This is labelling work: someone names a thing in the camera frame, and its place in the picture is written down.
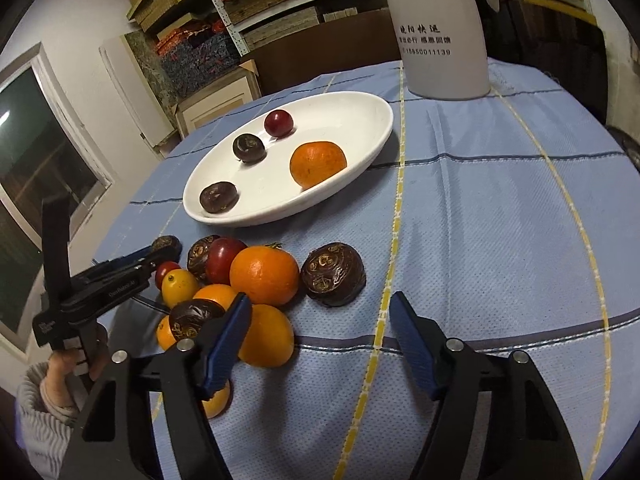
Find red and blue patterned boxes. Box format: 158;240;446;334
155;22;241;101

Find white oval plate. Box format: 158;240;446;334
182;91;395;226

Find pale wooden framed box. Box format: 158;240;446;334
175;59;262;137

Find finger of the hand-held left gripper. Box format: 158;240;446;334
135;258;175;284
92;246;167;274

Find white metal shelf rack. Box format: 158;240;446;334
192;0;601;58

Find yellow kumquat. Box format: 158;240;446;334
161;269;201;310

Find person's left forearm grey sleeve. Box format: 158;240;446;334
15;362;86;480

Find stone pattern slab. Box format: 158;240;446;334
123;30;178;136

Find window with white frame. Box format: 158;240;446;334
0;42;118;351

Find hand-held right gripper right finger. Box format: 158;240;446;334
389;291;586;480

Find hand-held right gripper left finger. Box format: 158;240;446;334
57;292;253;480

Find brown board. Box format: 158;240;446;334
248;7;403;95

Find small orange mandarin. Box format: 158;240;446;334
156;315;178;352

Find small red cherry tomato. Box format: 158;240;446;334
155;261;182;291

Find blue checked tablecloth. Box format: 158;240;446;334
92;57;640;480

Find person's left hand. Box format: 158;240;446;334
46;326;109;411

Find large dark water chestnut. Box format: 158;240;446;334
300;242;367;307

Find white thermos jug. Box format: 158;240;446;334
382;0;501;101

